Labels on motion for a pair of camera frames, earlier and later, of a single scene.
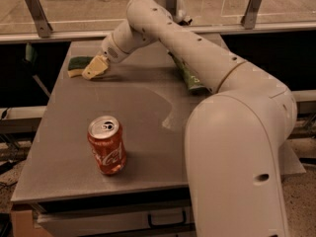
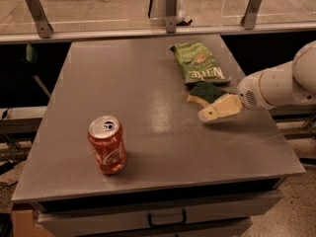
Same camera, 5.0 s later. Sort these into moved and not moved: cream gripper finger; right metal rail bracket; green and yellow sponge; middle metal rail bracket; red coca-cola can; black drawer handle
Moved: cream gripper finger; green and yellow sponge
Not moved: right metal rail bracket; middle metal rail bracket; black drawer handle; red coca-cola can
